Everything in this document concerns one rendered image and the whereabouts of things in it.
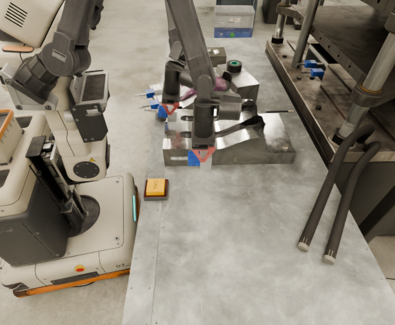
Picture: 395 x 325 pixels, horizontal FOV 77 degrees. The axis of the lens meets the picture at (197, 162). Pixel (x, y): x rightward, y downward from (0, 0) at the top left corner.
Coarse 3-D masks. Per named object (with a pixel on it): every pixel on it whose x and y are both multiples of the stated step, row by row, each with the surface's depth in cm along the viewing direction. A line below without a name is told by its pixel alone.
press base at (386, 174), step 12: (276, 72) 175; (312, 132) 125; (324, 156) 114; (348, 168) 113; (372, 168) 113; (384, 168) 113; (336, 180) 118; (360, 180) 119; (372, 180) 119; (384, 180) 119; (360, 192) 126; (372, 192) 126; (384, 192) 126; (360, 204) 133; (372, 204) 134; (360, 216) 142; (384, 228) 152
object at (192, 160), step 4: (188, 152) 81; (192, 152) 81; (200, 152) 79; (204, 152) 79; (188, 156) 80; (192, 156) 80; (196, 156) 80; (204, 156) 78; (172, 160) 81; (176, 160) 81; (180, 160) 81; (184, 160) 81; (188, 160) 79; (192, 160) 79; (196, 160) 79; (208, 160) 78; (188, 164) 80; (192, 164) 80; (196, 164) 80; (200, 164) 80; (204, 164) 80; (208, 164) 80; (200, 168) 81; (204, 168) 81; (208, 168) 81
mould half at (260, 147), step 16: (192, 112) 108; (176, 128) 100; (224, 128) 99; (256, 128) 93; (272, 128) 105; (176, 144) 93; (224, 144) 93; (240, 144) 91; (256, 144) 91; (272, 144) 97; (288, 144) 97; (224, 160) 96; (240, 160) 96; (256, 160) 97; (272, 160) 97; (288, 160) 97
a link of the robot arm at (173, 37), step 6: (168, 6) 82; (168, 12) 82; (168, 18) 82; (168, 24) 83; (174, 24) 82; (168, 30) 82; (174, 30) 82; (174, 36) 82; (174, 42) 82; (180, 54) 82
